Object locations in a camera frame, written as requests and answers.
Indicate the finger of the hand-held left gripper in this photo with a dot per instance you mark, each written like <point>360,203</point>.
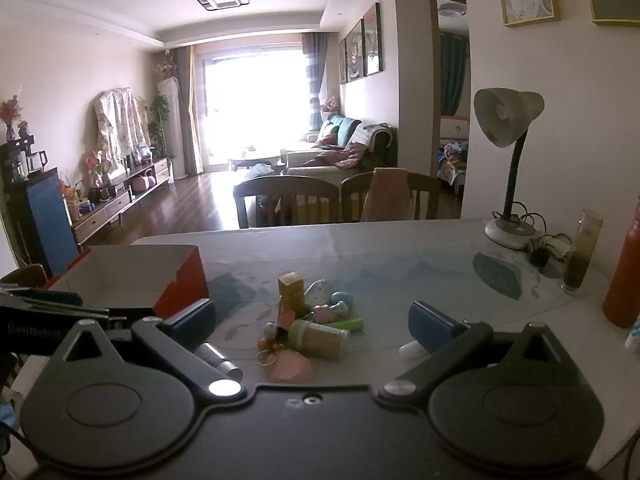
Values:
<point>40,296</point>
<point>130,315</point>

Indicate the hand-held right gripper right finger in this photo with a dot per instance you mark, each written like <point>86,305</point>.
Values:
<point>430,330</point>

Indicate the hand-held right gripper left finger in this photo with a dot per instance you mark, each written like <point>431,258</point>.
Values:
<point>192,322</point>

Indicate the red and white cardboard box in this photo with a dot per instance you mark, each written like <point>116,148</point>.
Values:
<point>125,270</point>

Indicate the small green tube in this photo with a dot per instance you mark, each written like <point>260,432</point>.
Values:
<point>352,326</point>

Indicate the small teal toy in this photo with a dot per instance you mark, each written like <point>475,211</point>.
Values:
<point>342,299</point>

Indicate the dark red toy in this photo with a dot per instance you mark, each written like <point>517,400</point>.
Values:
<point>287,317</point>

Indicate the pink heart-shaped dish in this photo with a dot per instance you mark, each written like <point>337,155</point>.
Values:
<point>290,367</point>

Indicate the glass jar with green lid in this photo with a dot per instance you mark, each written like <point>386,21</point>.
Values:
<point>320,340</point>

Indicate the dark wooden dining chair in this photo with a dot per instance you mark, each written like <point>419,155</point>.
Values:
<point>22,275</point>
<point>425,190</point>
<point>285,185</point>

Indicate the black and blue cabinet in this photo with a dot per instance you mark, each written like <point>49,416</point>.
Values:
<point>45,220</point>

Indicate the small pink toy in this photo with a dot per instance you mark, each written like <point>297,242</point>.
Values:
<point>327,312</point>

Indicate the small yellow box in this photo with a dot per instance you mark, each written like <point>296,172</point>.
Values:
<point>291,290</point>

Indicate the low wooden television cabinet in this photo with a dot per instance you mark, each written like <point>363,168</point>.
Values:
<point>115,202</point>

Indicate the glass kettle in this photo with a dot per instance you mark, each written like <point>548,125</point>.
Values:
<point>36,162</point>

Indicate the beige cloth on chair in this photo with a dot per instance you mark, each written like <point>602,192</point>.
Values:
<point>387,195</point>

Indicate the tall glass with dark drink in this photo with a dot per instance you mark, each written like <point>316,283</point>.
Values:
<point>580,260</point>

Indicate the grey-blue bundle on floor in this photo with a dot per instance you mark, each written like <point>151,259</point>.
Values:
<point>257,170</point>

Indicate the round coffee table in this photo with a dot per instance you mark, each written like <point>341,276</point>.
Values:
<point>247,157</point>

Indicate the vase with pink flowers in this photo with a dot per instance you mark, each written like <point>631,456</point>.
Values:
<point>10,110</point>

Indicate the floral cloth covered television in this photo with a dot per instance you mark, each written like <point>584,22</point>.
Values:
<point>120,125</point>

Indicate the white standing air conditioner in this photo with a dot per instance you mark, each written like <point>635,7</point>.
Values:
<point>170,125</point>

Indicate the tall green plant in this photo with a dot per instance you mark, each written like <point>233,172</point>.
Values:
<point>159,120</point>

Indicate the beige sofa with cushions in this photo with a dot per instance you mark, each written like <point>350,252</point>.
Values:
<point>320,160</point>

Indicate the orange bottle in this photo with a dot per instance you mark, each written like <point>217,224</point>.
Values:
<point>625,275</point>

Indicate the white bottle with blue print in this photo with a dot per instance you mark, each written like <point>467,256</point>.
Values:
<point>634,335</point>

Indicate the grey curtain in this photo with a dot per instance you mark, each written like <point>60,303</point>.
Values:
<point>187,110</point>
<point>315,80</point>

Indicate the grey desk lamp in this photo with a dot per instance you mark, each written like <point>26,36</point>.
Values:
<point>505,115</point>

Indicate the set of dark framed pictures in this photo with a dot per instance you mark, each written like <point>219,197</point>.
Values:
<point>372,40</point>

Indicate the wooden door frame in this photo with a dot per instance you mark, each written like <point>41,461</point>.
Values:
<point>433,85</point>

